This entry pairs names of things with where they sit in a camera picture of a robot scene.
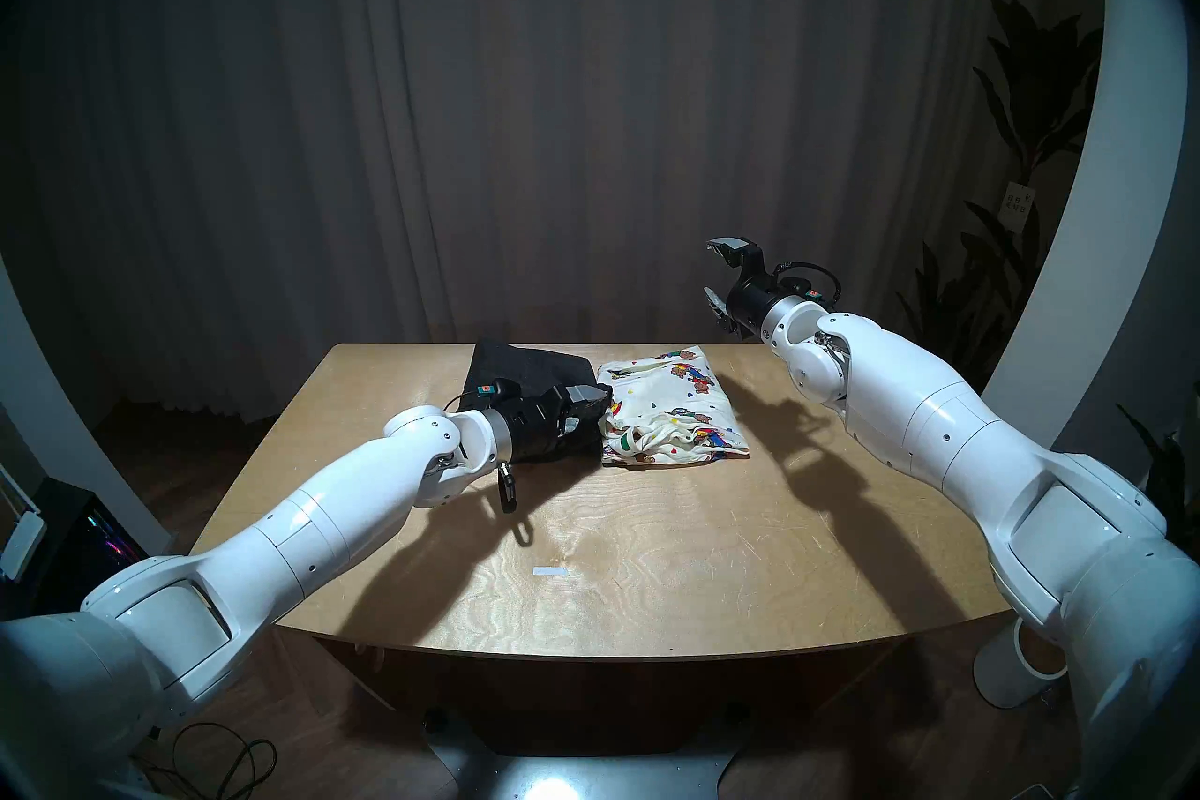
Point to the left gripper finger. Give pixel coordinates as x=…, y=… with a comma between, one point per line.
x=572, y=426
x=586, y=390

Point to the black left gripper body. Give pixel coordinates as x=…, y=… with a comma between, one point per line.
x=539, y=425

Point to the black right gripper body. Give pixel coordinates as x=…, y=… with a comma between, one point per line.
x=752, y=299

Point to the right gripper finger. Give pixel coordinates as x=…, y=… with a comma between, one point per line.
x=717, y=306
x=731, y=250

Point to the white bear print shorts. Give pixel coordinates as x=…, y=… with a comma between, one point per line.
x=670, y=414

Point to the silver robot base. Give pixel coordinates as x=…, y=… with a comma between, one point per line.
x=581, y=779

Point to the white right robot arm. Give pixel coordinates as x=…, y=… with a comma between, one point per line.
x=984, y=451

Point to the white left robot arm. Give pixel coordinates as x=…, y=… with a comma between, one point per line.
x=281, y=545

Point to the white tape strip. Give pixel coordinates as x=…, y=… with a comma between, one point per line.
x=551, y=570

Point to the light wooden table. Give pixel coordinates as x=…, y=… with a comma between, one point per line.
x=656, y=583

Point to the grey pleated curtain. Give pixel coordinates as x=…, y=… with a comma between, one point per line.
x=562, y=104

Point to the white paper plant tag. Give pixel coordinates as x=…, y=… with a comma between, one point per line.
x=1017, y=206

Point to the tall dark leafy plant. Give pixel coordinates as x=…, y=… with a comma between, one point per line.
x=1031, y=86

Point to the small dark leafy plant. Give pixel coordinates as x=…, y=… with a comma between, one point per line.
x=1162, y=479

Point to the white box device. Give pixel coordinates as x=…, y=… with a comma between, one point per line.
x=23, y=545

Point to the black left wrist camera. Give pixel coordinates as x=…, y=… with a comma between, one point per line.
x=492, y=388

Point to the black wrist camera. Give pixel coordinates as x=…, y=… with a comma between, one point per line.
x=492, y=388
x=814, y=294

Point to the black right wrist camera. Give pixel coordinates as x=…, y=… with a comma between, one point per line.
x=814, y=294

